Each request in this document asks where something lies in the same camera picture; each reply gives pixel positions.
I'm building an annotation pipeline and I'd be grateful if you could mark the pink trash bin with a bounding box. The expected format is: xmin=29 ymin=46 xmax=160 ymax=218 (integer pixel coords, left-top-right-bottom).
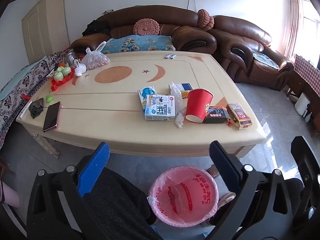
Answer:
xmin=147 ymin=165 xmax=219 ymax=228

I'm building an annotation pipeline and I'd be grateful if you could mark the blue and white box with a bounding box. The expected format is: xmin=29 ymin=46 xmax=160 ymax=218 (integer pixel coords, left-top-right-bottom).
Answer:
xmin=137 ymin=86 xmax=158 ymax=109

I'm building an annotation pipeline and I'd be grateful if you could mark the checkered tablecloth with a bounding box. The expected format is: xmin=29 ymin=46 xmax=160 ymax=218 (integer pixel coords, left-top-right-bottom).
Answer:
xmin=292 ymin=54 xmax=320 ymax=100

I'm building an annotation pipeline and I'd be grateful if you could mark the red tea tray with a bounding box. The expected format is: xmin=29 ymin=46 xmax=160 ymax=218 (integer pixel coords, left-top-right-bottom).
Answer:
xmin=51 ymin=66 xmax=77 ymax=92

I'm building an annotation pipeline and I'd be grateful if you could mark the cream wooden coffee table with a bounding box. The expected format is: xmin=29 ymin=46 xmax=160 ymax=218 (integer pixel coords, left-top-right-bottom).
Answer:
xmin=15 ymin=51 xmax=267 ymax=159

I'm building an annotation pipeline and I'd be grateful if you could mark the brown leather sofa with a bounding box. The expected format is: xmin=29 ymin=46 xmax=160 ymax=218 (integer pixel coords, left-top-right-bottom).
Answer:
xmin=70 ymin=5 xmax=217 ymax=54

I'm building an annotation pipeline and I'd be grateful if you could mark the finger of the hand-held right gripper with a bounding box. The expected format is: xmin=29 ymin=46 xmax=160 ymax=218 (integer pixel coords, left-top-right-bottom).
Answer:
xmin=291 ymin=136 xmax=320 ymax=230

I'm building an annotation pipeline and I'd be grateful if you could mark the brown leather armchair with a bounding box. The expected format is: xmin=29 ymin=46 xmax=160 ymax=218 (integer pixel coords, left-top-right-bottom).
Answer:
xmin=209 ymin=15 xmax=294 ymax=92

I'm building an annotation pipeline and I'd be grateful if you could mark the person's leg in black trousers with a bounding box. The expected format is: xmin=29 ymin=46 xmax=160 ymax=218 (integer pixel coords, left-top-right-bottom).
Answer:
xmin=82 ymin=167 xmax=163 ymax=240
xmin=282 ymin=177 xmax=304 ymax=198

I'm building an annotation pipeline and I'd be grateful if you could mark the small white plastic bag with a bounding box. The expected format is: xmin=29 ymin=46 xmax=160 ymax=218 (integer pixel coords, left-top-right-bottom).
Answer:
xmin=74 ymin=64 xmax=87 ymax=77

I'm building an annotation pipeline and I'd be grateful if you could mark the pink curtain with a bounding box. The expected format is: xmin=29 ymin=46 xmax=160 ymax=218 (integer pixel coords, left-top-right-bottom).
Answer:
xmin=284 ymin=0 xmax=304 ymax=60

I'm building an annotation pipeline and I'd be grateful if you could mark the white tissue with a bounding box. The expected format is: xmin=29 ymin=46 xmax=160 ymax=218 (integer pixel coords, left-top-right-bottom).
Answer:
xmin=169 ymin=81 xmax=187 ymax=128

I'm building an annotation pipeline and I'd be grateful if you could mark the blue and white milk carton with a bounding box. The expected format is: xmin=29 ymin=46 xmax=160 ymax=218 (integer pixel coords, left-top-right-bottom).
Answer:
xmin=144 ymin=94 xmax=177 ymax=121

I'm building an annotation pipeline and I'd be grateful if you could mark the white box with blue panel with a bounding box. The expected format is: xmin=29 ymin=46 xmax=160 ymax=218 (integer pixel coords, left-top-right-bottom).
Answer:
xmin=174 ymin=82 xmax=193 ymax=92

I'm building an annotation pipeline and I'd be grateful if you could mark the pink knotted cushion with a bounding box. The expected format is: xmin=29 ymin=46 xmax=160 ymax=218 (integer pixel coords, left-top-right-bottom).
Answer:
xmin=197 ymin=9 xmax=215 ymax=29

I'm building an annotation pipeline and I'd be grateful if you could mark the black and orange box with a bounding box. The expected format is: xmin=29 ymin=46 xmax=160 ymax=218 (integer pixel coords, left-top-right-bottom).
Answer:
xmin=203 ymin=105 xmax=231 ymax=124

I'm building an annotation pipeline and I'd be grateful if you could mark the blue floral seat cover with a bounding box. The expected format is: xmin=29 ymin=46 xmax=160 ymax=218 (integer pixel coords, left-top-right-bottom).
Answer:
xmin=101 ymin=35 xmax=176 ymax=54

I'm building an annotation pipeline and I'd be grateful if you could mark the metal kettle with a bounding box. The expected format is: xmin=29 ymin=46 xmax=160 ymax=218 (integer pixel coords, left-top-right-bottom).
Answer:
xmin=61 ymin=49 xmax=78 ymax=68

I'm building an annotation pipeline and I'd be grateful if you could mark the white remote control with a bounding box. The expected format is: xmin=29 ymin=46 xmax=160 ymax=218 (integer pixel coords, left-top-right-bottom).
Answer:
xmin=18 ymin=101 xmax=33 ymax=119

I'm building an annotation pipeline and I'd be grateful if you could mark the armchair seat cover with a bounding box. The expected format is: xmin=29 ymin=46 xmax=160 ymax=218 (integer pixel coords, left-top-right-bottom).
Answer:
xmin=251 ymin=50 xmax=280 ymax=70

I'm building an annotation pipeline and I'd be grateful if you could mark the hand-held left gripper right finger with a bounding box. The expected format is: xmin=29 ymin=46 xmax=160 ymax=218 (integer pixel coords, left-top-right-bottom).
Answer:
xmin=205 ymin=141 xmax=308 ymax=240

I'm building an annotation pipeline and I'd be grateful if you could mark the smartphone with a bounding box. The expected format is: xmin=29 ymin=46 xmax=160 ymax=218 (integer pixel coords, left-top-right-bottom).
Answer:
xmin=42 ymin=101 xmax=62 ymax=133

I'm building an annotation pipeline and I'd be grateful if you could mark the gold cigarette box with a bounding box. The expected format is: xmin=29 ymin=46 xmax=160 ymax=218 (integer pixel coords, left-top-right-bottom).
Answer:
xmin=226 ymin=103 xmax=252 ymax=130

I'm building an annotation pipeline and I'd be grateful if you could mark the plastic bag of peanuts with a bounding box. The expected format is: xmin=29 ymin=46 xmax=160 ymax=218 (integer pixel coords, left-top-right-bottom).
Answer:
xmin=80 ymin=41 xmax=110 ymax=70

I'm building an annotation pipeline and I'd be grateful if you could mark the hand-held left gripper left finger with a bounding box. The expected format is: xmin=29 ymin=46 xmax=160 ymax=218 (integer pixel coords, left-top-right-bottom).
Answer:
xmin=26 ymin=142 xmax=111 ymax=240

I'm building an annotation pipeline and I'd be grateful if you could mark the white appliance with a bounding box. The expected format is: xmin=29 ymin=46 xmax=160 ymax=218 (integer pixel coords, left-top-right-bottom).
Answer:
xmin=294 ymin=92 xmax=312 ymax=117

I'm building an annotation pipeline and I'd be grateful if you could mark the dark crumpled cloth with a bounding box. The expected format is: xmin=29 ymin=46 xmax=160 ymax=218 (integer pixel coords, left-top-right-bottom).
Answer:
xmin=28 ymin=97 xmax=45 ymax=119

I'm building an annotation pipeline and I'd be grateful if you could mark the beige shoe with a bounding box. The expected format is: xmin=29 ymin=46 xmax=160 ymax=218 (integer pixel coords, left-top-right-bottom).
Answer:
xmin=207 ymin=164 xmax=220 ymax=178
xmin=217 ymin=192 xmax=237 ymax=207

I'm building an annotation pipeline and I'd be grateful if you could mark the black clothing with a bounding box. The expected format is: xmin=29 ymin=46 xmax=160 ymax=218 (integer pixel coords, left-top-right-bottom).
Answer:
xmin=82 ymin=20 xmax=110 ymax=37

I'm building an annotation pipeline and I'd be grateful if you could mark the red paper cup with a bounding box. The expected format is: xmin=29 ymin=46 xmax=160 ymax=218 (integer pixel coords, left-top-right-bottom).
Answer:
xmin=185 ymin=88 xmax=214 ymax=123

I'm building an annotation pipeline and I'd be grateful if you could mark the purple patterned blanket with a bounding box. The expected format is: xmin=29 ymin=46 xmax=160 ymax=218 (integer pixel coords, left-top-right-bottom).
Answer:
xmin=0 ymin=51 xmax=63 ymax=145

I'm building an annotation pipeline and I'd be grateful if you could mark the cream cabinet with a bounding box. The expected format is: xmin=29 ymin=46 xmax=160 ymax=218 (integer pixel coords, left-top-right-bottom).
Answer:
xmin=21 ymin=0 xmax=70 ymax=64

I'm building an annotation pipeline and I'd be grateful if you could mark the round pink flat cushion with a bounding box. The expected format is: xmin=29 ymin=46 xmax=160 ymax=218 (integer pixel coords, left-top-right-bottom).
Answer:
xmin=133 ymin=18 xmax=160 ymax=36

